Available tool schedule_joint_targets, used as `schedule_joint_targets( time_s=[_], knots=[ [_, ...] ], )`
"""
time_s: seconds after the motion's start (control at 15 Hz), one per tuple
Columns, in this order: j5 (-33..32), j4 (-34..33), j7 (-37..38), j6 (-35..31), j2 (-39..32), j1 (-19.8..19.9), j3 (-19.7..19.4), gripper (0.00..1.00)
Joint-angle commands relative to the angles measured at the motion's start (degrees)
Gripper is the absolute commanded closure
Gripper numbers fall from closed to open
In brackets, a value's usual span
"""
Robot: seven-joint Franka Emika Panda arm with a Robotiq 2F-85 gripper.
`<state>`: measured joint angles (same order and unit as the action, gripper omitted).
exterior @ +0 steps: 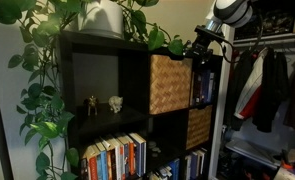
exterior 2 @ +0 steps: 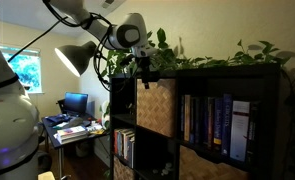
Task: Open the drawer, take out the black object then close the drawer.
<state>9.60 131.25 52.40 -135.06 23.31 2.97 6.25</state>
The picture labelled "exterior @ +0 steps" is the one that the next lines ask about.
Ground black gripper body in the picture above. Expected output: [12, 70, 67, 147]
[188, 35, 213, 62]

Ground large woven bamboo drawer basket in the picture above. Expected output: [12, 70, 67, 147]
[148, 54, 194, 116]

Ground dark hardcover book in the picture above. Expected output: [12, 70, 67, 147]
[193, 69, 203, 107]

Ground white hardcover book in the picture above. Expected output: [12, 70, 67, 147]
[208, 72, 216, 104]

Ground dark hanging garment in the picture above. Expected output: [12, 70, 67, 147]
[224, 49, 255, 132]

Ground black cube bookshelf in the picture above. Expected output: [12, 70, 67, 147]
[57, 30, 223, 180]

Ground white and red jacket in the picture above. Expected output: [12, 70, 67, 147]
[233, 47, 271, 120]

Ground small woven bamboo basket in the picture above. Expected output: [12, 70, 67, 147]
[185, 105, 214, 151]

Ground white closet shelf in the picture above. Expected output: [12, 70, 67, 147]
[235, 30, 295, 40]

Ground dark printed box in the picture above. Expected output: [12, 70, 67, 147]
[235, 1, 295, 40]

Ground black hanging jacket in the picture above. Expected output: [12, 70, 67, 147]
[252, 46, 291, 134]

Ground metal closet rod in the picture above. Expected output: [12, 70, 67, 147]
[233, 35, 295, 48]

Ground white elephant figurine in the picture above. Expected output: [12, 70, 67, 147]
[107, 95, 124, 114]

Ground white plant pot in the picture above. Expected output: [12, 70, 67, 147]
[74, 0, 125, 40]

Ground gold animal figurine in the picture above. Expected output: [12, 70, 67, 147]
[84, 95, 99, 117]

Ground dark blue paperback book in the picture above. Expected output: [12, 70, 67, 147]
[190, 151, 199, 179]

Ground grey flat board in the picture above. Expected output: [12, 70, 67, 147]
[225, 138, 283, 170]

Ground lower shelf books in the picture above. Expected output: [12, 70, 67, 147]
[129, 132, 148, 178]

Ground bright blue book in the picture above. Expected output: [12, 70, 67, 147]
[167, 158, 181, 180]

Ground orange spine book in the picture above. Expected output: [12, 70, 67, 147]
[125, 134, 136, 177]

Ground pile of white books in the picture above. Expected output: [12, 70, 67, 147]
[148, 165, 173, 180]

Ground blue-grey book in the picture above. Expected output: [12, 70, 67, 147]
[116, 134, 131, 179]

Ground row of books lower left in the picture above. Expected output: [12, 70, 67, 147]
[101, 136, 122, 180]

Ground orange clamp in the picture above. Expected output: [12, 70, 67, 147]
[280, 159, 294, 171]

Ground orange-red spine book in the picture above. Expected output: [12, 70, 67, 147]
[86, 153, 99, 180]

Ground brown paperback book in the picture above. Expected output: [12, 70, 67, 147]
[79, 146, 92, 180]

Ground green pothos plant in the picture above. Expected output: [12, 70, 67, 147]
[0, 0, 192, 180]

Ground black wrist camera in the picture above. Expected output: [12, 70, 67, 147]
[194, 25, 222, 43]

